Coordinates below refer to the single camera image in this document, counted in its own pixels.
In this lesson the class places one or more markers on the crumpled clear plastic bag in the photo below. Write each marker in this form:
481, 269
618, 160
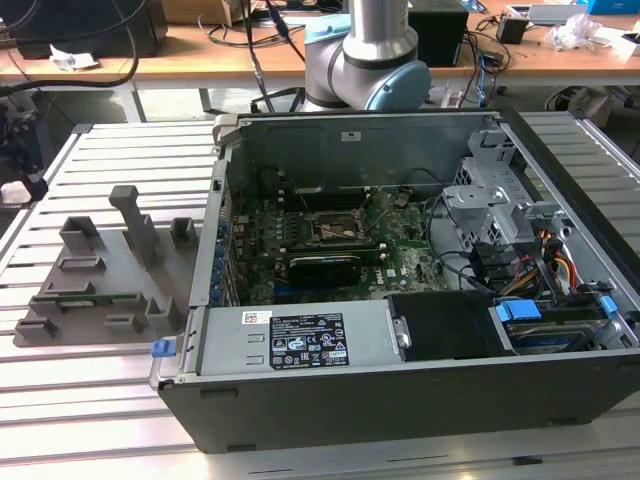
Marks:
575, 32

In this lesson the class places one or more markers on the grey parts rack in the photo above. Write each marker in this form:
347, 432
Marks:
120, 280

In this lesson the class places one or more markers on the blue box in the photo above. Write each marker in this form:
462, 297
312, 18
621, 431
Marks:
615, 6

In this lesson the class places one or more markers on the wooden desk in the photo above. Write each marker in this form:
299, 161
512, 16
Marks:
200, 60

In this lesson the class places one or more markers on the black RAM slot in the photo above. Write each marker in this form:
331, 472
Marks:
371, 256
330, 192
360, 246
335, 202

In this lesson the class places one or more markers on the green RAM stick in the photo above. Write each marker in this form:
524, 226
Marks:
100, 302

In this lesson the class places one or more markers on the CPU socket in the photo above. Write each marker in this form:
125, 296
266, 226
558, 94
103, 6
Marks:
340, 231

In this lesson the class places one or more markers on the black label sticker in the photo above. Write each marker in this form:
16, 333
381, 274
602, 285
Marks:
310, 345

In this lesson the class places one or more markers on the crumpled white paper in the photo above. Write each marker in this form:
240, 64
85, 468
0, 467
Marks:
70, 59

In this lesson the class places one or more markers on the grey flat device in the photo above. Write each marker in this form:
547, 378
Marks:
557, 14

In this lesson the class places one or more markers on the hard disk in blue carrier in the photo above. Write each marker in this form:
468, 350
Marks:
520, 310

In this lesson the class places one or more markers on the white barcode sticker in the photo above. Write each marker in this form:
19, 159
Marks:
257, 317

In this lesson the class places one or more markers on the small white wall sticker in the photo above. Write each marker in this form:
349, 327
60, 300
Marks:
351, 136

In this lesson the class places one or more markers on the grey power supply unit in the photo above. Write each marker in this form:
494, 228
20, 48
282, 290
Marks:
225, 340

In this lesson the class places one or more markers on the black computer tower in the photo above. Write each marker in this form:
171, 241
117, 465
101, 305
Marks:
90, 30

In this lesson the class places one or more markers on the small black box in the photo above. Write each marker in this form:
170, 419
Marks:
511, 31

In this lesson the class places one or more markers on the blue plastic latch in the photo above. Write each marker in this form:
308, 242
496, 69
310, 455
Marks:
607, 305
163, 348

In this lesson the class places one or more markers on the black grey PC case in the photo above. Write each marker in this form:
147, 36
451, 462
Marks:
350, 410

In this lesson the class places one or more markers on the white box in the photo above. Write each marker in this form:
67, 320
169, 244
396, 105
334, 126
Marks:
625, 47

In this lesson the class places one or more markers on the black graphics card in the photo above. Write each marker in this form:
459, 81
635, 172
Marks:
325, 272

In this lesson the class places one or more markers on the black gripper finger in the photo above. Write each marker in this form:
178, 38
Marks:
37, 186

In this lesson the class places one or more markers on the black desktop box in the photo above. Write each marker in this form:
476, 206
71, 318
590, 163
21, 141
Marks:
440, 40

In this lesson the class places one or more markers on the metal drive cage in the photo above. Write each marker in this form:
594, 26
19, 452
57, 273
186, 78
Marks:
480, 200

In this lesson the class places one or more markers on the green motherboard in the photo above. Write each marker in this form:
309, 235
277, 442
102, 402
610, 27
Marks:
415, 265

